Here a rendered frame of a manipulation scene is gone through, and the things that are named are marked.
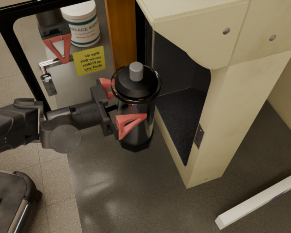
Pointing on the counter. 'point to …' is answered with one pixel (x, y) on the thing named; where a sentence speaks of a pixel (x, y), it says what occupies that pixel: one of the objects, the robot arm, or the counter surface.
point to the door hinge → (148, 43)
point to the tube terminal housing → (239, 87)
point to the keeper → (199, 136)
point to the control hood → (198, 26)
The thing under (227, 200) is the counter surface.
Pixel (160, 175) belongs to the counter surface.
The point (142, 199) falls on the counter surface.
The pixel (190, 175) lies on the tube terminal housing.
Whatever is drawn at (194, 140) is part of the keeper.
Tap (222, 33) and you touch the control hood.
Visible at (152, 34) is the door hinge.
